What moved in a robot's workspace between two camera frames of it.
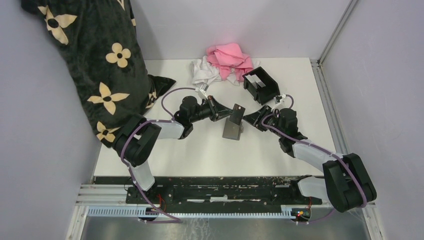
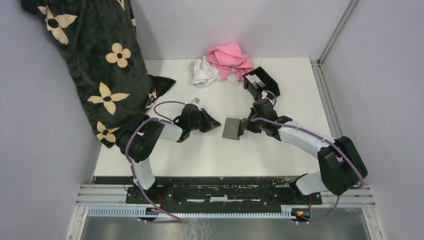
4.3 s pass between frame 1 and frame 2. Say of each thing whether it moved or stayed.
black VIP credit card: moved
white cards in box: stayed
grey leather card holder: stayed
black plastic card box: stayed
